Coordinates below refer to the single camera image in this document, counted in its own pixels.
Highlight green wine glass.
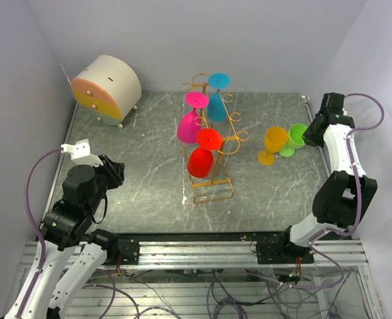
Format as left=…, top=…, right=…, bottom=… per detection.
left=279, top=124, right=308, bottom=158

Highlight orange wine glass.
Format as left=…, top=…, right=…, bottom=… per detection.
left=257, top=126, right=288, bottom=165

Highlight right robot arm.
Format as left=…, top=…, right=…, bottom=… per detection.
left=255, top=114, right=377, bottom=265

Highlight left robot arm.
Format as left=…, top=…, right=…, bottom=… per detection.
left=5, top=155, right=125, bottom=318

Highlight red wine glass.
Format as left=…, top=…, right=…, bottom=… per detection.
left=187, top=128, right=223, bottom=178

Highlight pink wine glass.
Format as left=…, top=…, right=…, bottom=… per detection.
left=177, top=92, right=209, bottom=144

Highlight blue wine glass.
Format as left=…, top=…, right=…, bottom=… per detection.
left=207, top=73, right=231, bottom=122

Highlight round white drawer cabinet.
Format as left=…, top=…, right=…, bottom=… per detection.
left=70, top=54, right=142, bottom=128

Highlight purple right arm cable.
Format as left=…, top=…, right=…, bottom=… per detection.
left=307, top=92, right=385, bottom=290

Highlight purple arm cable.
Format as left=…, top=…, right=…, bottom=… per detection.
left=307, top=92, right=385, bottom=290
left=15, top=148, right=64, bottom=318

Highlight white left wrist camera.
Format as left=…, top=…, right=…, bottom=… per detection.
left=60, top=139, right=104, bottom=167

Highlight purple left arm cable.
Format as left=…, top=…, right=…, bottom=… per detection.
left=15, top=148, right=64, bottom=318

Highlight gold wire glass rack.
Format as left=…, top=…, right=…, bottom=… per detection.
left=181, top=73, right=249, bottom=203

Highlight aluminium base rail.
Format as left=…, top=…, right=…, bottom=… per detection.
left=23, top=231, right=363, bottom=270

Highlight loose cables under table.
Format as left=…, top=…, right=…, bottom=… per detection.
left=59, top=265, right=349, bottom=319

